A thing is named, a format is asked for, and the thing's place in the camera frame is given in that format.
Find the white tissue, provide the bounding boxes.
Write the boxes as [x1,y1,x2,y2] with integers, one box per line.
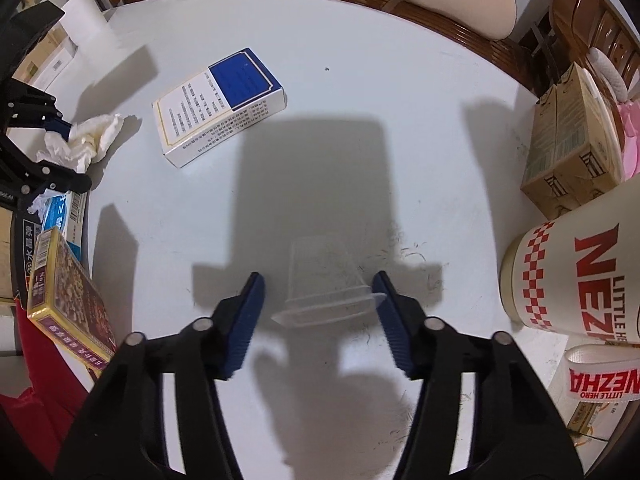
[36,114,124,174]

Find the clear plastic cup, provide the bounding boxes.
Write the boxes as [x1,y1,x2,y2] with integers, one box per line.
[272,235,386,328]

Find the yellow maroon medicine box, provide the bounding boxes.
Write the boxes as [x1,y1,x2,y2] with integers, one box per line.
[27,226,117,373]

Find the black carton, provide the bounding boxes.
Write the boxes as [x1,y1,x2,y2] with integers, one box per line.
[10,211,42,310]

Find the blue cartoon medicine box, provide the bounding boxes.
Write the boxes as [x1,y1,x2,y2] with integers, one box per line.
[27,190,88,261]

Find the white tissue box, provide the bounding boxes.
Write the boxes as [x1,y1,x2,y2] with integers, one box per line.
[27,37,77,90]

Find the white paper roll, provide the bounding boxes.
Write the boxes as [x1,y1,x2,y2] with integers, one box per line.
[60,0,107,47]

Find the white blue medicine box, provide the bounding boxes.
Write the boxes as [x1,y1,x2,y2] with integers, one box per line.
[153,48,288,168]

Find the large cartoon tumbler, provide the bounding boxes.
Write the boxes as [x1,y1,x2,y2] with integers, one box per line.
[499,171,640,403]

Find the brown drink cartons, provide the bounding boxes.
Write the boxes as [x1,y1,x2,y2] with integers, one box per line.
[521,63,625,220]

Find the pink plastic bag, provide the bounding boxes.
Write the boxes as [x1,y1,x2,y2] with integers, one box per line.
[617,101,640,180]

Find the grey neck pillow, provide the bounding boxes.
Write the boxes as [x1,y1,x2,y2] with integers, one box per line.
[588,47,628,103]

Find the wooden armchair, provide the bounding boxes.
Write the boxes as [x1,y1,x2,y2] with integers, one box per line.
[521,0,639,96]

